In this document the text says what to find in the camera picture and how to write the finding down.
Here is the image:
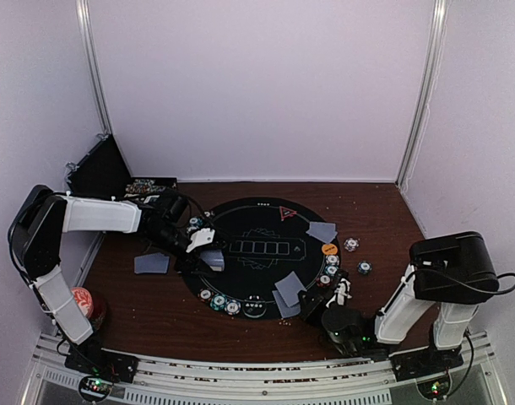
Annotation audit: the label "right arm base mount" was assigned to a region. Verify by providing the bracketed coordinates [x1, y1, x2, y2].
[390, 348, 464, 402]

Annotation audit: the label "black poker set case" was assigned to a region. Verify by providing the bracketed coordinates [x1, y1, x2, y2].
[66, 134, 177, 198]

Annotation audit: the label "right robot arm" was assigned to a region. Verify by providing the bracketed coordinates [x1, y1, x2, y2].
[297, 231, 515, 373]

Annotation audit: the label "leftover cards on table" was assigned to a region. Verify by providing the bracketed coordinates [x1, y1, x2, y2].
[134, 252, 170, 275]

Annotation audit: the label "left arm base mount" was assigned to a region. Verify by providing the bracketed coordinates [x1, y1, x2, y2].
[64, 352, 138, 403]

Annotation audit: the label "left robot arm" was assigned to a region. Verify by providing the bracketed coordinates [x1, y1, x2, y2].
[7, 185, 228, 375]

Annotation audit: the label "red chip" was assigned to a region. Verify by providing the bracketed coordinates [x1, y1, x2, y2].
[198, 289, 214, 302]
[317, 274, 331, 287]

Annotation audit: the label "green chip stack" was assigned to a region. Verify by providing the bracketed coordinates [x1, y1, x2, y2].
[357, 261, 372, 275]

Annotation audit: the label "red triangle marker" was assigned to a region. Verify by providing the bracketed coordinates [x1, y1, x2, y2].
[279, 206, 297, 221]

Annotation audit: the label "orange big blind button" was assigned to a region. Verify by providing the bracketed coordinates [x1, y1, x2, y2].
[322, 243, 339, 256]

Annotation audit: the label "dealt card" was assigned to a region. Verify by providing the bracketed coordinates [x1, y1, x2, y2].
[273, 290, 301, 319]
[306, 222, 328, 238]

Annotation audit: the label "grey card deck box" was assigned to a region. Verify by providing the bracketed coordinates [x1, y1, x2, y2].
[200, 250, 225, 272]

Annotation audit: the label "red patterned tin can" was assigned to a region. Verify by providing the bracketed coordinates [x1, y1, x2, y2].
[71, 287, 108, 331]

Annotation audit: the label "round black poker mat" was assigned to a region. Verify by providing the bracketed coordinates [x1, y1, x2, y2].
[183, 197, 328, 320]

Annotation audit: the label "aluminium front rail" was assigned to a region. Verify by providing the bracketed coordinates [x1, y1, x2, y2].
[27, 331, 501, 405]

